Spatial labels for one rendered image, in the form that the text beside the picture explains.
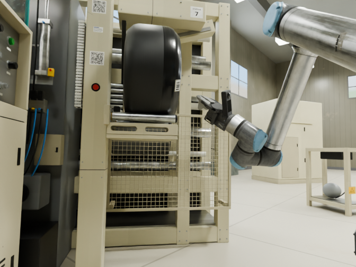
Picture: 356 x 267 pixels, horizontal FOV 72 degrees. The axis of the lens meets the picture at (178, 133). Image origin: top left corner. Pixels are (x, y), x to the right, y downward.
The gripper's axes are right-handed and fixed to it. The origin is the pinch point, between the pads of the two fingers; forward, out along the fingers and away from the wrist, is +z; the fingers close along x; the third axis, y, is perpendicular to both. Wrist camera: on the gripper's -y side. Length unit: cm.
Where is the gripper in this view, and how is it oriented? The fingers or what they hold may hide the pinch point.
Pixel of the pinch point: (199, 95)
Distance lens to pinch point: 118.8
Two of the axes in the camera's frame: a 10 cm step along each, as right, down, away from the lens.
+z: -7.2, -5.7, 4.1
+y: -3.0, 7.8, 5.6
